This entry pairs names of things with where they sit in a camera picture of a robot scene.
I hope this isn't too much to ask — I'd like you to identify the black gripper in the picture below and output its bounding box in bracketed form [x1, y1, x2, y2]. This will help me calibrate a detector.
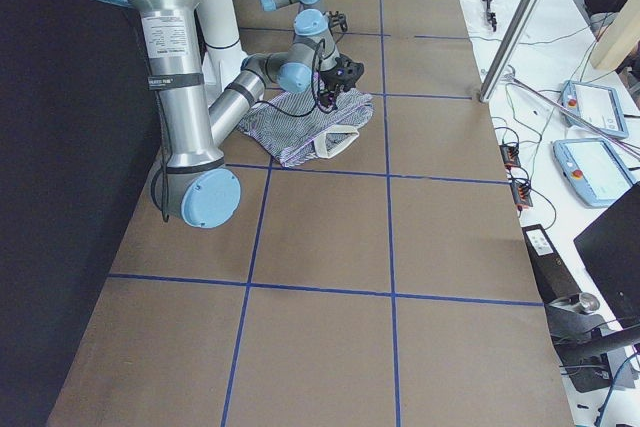
[318, 69, 350, 111]

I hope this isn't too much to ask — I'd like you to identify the navy white striped polo shirt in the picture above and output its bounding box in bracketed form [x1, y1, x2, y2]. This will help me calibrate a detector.
[237, 89, 374, 167]

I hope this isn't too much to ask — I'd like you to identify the far orange black connector box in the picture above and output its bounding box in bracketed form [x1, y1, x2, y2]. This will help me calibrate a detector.
[499, 144, 521, 169]

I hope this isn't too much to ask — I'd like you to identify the orange black connector box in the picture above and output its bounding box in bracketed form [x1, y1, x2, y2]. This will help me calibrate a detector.
[499, 144, 521, 169]
[510, 179, 533, 211]

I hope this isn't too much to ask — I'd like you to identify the near orange black connector box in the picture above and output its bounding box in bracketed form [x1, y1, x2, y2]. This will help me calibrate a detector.
[510, 179, 533, 211]

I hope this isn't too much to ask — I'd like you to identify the far blue teach pendant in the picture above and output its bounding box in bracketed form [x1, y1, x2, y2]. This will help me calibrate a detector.
[561, 80, 629, 139]

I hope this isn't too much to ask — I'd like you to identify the blue teach pendant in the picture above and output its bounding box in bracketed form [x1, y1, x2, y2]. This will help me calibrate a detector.
[552, 138, 636, 208]
[561, 80, 629, 139]

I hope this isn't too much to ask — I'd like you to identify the near blue teach pendant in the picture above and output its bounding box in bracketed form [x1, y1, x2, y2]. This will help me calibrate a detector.
[552, 138, 636, 208]

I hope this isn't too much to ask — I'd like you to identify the black box with white label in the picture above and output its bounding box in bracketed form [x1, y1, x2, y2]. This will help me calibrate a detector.
[522, 224, 581, 304]

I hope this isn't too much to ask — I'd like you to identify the wooden board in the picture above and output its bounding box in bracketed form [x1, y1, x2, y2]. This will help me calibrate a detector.
[589, 0, 639, 70]

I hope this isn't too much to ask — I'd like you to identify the black computer monitor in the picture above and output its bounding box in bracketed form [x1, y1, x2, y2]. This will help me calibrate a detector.
[574, 184, 640, 327]

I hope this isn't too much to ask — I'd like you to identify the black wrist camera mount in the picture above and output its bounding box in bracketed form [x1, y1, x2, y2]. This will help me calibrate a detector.
[326, 11, 348, 33]
[335, 56, 365, 92]

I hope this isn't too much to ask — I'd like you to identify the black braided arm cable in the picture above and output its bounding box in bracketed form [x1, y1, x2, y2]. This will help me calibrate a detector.
[149, 36, 341, 223]

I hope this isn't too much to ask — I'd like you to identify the aluminium extrusion frame post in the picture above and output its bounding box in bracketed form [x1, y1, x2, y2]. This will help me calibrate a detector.
[479, 0, 540, 103]

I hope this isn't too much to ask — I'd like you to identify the blue network cable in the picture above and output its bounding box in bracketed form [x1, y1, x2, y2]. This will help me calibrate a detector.
[594, 346, 640, 427]

